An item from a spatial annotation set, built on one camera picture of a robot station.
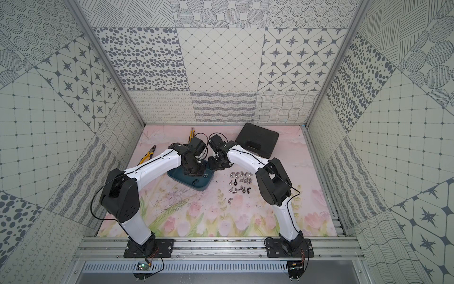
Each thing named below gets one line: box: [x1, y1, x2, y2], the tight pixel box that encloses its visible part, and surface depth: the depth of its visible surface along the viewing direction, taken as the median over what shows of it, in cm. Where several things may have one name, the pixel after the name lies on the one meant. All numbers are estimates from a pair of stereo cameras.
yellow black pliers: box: [137, 144, 157, 166], surface depth 106 cm
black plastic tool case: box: [235, 122, 280, 159], surface depth 111 cm
